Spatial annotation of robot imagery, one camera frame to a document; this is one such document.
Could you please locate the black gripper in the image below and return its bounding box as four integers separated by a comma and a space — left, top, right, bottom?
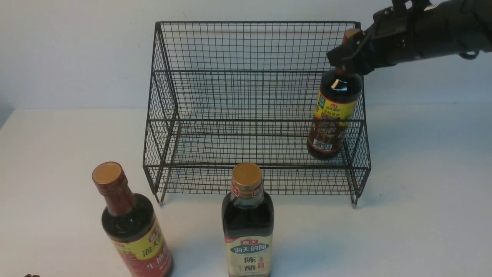
327, 0, 417, 75

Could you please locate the soy sauce bottle yellow label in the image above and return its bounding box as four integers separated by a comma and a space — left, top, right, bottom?
307, 28, 364, 160

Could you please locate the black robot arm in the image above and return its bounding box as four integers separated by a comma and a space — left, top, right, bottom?
327, 0, 492, 76

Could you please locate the vinegar bottle cream label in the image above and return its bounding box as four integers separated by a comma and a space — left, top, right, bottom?
221, 163, 274, 277

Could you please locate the soy sauce bottle red label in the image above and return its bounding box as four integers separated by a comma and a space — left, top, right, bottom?
91, 161, 174, 277

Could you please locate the black wire mesh rack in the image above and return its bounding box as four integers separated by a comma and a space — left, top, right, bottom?
143, 21, 371, 208

